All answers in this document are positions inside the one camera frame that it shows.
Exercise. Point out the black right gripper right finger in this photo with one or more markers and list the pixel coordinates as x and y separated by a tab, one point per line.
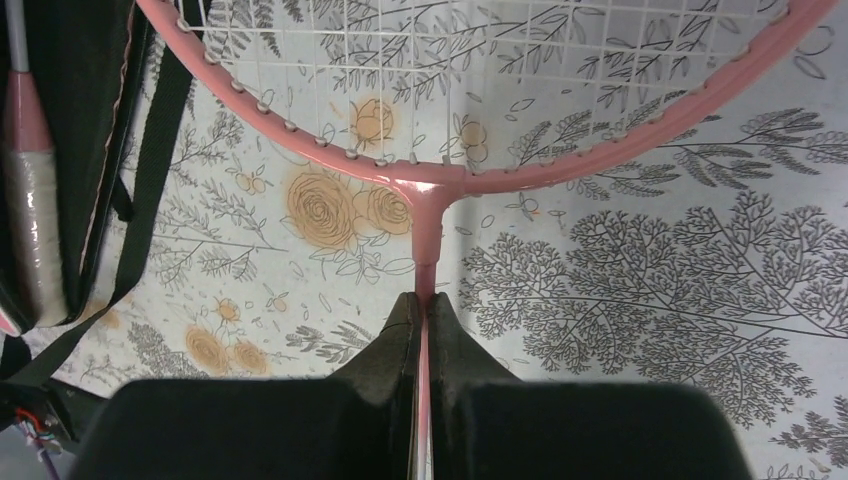
488	424

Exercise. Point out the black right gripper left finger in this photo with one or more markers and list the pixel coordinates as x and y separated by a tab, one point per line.
360	422

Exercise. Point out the pink racket white grip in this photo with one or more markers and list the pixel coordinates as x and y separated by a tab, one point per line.
29	168
430	199

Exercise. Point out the pink racket bag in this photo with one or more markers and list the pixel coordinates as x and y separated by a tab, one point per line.
87	60

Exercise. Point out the floral table mat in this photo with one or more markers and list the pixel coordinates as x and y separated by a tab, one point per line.
230	291

